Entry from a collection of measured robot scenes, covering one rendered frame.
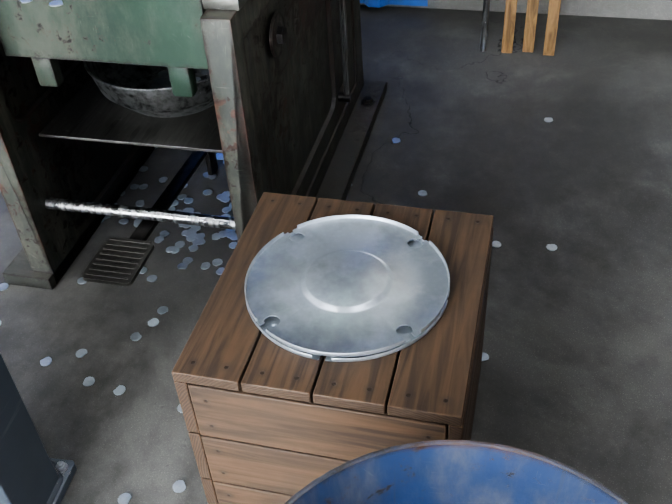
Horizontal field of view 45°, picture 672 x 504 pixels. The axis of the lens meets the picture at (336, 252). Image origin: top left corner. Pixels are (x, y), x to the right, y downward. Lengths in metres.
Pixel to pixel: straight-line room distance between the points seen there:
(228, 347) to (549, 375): 0.66
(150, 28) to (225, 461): 0.71
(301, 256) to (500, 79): 1.30
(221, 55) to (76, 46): 0.30
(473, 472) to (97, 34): 0.97
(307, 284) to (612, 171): 1.07
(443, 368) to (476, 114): 1.25
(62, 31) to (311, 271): 0.63
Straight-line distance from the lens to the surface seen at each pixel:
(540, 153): 2.08
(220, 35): 1.31
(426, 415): 1.02
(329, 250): 1.21
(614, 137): 2.18
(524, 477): 0.85
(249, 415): 1.11
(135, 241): 1.61
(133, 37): 1.45
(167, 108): 1.61
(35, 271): 1.83
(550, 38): 2.51
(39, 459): 1.39
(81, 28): 1.49
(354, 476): 0.83
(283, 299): 1.14
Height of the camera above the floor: 1.14
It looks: 40 degrees down
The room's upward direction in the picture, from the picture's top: 4 degrees counter-clockwise
